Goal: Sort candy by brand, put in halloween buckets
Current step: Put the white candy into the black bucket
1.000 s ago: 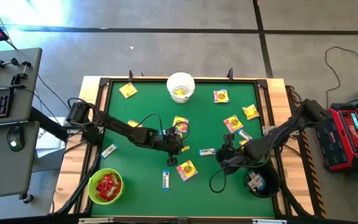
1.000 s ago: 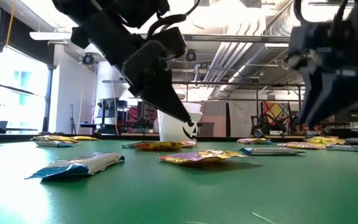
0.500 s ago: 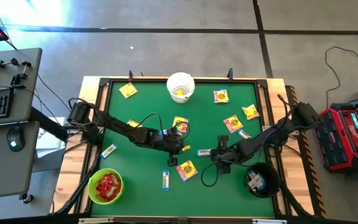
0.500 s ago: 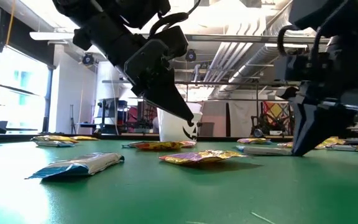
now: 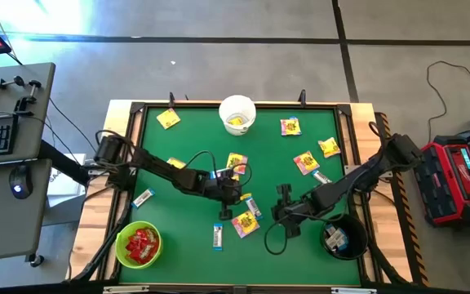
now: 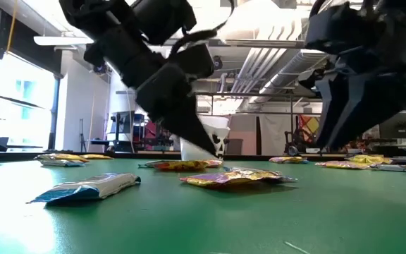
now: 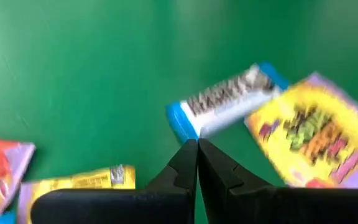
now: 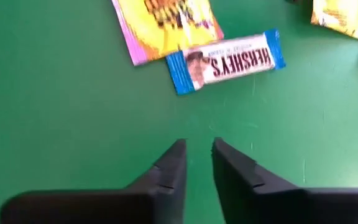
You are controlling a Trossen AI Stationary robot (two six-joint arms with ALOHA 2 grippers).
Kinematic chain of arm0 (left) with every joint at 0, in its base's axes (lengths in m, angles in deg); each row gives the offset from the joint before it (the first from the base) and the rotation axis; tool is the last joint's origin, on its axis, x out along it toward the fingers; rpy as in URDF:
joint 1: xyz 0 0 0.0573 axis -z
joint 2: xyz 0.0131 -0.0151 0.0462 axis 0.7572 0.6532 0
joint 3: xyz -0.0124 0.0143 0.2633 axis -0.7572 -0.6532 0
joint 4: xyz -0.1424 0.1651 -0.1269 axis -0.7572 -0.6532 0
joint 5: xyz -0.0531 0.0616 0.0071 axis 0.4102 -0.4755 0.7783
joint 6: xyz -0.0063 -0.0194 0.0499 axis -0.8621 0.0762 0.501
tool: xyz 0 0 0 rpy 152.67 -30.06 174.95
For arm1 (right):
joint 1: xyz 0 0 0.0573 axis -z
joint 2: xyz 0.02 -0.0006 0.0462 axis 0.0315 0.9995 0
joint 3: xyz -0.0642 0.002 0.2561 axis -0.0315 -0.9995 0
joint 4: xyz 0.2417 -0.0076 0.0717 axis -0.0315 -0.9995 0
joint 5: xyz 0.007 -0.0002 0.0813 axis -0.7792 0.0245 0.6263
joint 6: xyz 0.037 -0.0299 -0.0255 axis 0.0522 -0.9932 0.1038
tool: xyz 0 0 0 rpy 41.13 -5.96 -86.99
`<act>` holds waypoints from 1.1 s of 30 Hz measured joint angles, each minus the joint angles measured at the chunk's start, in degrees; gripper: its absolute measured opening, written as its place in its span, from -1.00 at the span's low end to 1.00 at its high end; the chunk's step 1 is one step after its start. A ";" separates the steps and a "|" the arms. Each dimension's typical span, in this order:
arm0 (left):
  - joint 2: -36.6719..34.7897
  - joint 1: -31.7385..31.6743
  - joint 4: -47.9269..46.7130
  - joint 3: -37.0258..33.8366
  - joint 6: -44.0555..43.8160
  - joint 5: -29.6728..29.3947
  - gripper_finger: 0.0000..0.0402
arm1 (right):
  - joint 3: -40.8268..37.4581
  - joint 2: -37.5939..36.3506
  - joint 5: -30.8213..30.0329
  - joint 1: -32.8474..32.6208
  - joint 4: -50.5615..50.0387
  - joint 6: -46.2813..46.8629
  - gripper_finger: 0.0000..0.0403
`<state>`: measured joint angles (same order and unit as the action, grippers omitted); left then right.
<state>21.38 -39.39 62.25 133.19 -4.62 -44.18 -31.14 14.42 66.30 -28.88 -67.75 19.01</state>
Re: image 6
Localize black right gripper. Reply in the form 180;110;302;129
298;52;406;150

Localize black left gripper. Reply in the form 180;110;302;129
135;62;219;157

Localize colourful diamond hanging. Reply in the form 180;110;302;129
297;114;321;142

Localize black widescreen monitor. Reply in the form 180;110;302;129
379;112;406;140

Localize green table mat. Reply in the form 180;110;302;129
0;157;406;254

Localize silver air ducts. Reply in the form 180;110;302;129
229;20;327;114

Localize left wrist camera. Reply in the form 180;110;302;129
169;44;215;80

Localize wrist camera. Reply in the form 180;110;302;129
304;1;379;54
169;44;215;80

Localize black metal rack frame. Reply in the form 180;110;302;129
194;90;406;156

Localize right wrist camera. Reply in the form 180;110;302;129
304;1;379;54

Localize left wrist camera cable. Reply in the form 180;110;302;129
167;0;236;59

